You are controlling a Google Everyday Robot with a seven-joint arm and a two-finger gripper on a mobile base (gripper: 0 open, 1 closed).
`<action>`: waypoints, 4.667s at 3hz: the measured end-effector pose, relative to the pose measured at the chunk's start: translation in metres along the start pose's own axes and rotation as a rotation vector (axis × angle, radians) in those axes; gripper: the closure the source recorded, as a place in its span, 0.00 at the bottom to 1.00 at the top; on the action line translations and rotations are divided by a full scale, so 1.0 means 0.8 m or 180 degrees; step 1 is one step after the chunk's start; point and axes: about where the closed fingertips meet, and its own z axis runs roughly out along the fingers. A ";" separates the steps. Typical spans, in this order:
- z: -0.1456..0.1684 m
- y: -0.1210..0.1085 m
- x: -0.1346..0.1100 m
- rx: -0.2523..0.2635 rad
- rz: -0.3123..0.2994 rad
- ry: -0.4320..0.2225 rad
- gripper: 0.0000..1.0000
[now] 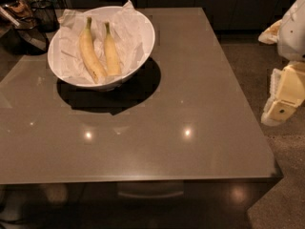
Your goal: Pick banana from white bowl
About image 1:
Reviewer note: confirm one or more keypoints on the dark kitchen appliance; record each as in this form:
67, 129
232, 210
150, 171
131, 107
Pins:
23, 36

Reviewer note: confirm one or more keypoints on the yellow banana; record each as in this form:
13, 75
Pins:
112, 58
88, 54

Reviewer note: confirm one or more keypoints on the white crumpled paper liner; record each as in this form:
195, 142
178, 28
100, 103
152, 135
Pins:
99, 46

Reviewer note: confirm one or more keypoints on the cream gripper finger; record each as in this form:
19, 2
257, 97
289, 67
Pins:
287, 93

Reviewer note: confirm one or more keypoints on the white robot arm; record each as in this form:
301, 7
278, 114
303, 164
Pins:
288, 33

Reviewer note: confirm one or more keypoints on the white bowl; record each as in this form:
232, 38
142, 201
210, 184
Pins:
133, 34

